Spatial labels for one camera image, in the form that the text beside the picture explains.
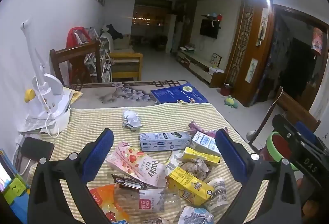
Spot crumpled brown paper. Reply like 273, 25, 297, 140
180, 158, 211, 182

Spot white desk lamp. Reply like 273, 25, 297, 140
21, 19, 71, 134

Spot red bag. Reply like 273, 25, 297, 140
67, 26, 90, 83

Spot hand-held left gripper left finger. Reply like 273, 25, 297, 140
27, 128, 121, 224

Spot green plush toy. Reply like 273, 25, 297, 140
224, 95, 238, 109

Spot dark foil wrapper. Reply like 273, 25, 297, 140
111, 174, 145, 191

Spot white packet with red label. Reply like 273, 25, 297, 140
139, 188, 165, 213

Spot small yellow toy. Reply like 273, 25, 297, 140
24, 89, 36, 102

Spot blue white snack wrapper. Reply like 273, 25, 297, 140
177, 206, 215, 224

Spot yellow booklet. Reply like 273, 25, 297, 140
63, 86, 84, 105

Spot red bin with green rim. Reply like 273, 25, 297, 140
258, 131, 300, 172

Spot wooden lattice partition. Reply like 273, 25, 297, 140
226, 0, 275, 107

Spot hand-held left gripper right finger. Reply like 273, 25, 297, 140
215, 128, 302, 224

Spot red hanging decoration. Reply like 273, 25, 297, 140
312, 27, 324, 56

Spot yellow wooden bench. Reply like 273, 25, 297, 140
109, 52, 143, 82

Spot wall shelf with hats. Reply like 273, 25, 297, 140
201, 12, 224, 25

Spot long wall scroll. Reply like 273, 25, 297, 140
257, 8, 269, 47

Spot white blue milk carton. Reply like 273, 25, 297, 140
190, 131, 218, 158

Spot grey printed paper wrapper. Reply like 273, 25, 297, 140
204, 178, 228, 213

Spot orange snack bag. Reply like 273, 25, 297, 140
89, 184, 130, 224

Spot yellow striped table cloth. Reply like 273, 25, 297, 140
28, 104, 269, 224

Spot white folding rack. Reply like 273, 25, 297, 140
85, 28, 114, 83

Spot pink plastic wrapper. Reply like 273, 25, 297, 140
188, 120, 229, 138

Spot black cloth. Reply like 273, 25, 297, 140
101, 24, 124, 40

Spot crumpled white paper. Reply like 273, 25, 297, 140
122, 109, 143, 132

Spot blue book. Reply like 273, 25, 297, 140
150, 82, 209, 105

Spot clear plastic bottle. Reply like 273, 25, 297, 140
113, 188, 193, 214

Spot pink strawberry snack box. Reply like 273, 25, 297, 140
106, 141, 167, 188

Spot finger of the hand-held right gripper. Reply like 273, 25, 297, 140
294, 121, 322, 148
272, 114, 309, 160

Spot carved wooden chair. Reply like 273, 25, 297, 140
248, 86, 322, 152

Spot black phone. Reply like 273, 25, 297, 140
14, 136, 54, 170

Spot dark wooden chair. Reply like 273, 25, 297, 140
50, 39, 103, 85

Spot yellow drink carton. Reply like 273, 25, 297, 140
166, 166, 215, 208

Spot green phone holder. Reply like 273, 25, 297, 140
4, 175, 29, 205

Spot low television cabinet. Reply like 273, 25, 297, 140
176, 46, 227, 88

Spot flattened yellow carton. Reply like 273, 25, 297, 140
182, 146, 221, 164

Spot small red floor bin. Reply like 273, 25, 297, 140
222, 82, 234, 96

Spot blue grey carton box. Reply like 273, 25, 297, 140
139, 131, 192, 152

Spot floral table cover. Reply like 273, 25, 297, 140
64, 80, 188, 111

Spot short wall scroll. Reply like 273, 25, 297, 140
245, 58, 258, 83

